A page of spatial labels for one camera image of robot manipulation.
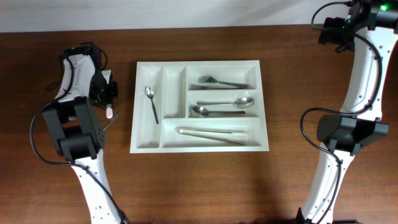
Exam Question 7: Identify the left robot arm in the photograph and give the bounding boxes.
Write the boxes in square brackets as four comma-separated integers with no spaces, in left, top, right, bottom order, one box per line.
[38,42,129,223]

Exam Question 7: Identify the white plastic knife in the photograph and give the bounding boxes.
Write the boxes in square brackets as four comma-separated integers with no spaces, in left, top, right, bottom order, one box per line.
[106,104,113,119]

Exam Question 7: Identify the small metal spoon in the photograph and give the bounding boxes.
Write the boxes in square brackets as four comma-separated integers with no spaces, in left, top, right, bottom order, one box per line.
[144,86,159,124]
[103,111,122,131]

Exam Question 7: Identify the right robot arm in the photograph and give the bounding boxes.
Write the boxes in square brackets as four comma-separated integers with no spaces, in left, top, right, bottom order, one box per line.
[294,0,397,224]

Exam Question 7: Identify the metal fork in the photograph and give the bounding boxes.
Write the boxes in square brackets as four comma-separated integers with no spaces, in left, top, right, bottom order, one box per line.
[189,84,243,90]
[198,75,249,89]

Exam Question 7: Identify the white cutlery tray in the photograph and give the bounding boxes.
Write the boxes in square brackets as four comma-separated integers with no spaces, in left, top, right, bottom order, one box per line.
[130,60,269,154]

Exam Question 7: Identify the long metal tongs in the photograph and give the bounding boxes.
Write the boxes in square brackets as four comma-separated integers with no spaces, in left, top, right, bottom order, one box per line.
[176,127,248,145]

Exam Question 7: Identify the metal tablespoon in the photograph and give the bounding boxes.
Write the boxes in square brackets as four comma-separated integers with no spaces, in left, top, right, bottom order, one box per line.
[197,97,254,109]
[190,106,246,118]

